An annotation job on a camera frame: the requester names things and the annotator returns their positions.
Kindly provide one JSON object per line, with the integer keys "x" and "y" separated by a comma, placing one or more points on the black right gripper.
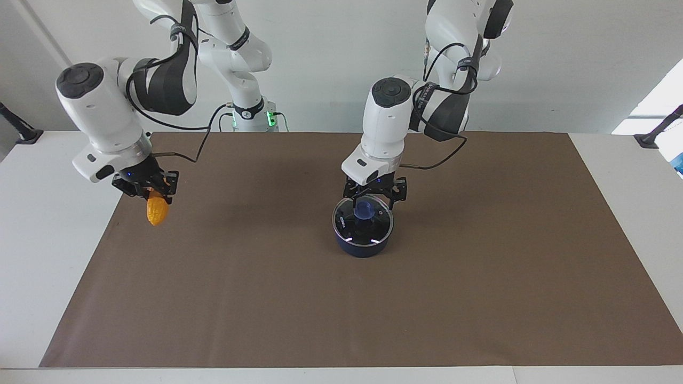
{"x": 143, "y": 173}

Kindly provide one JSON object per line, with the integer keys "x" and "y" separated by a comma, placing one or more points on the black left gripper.
{"x": 376, "y": 188}

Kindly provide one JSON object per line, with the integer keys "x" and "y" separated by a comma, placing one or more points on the glass lid purple knob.
{"x": 365, "y": 209}

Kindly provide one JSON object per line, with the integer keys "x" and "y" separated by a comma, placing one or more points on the yellow toy corn cob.
{"x": 157, "y": 212}

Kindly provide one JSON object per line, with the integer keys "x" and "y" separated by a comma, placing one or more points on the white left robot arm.
{"x": 384, "y": 122}

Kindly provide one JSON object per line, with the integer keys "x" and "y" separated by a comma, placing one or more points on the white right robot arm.
{"x": 96, "y": 117}

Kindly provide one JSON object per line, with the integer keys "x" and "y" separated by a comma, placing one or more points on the brown table mat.
{"x": 267, "y": 309}

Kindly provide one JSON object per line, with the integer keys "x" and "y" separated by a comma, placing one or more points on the blue object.
{"x": 678, "y": 164}

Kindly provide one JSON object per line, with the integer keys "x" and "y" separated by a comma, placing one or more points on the black camera stand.
{"x": 648, "y": 140}
{"x": 26, "y": 136}

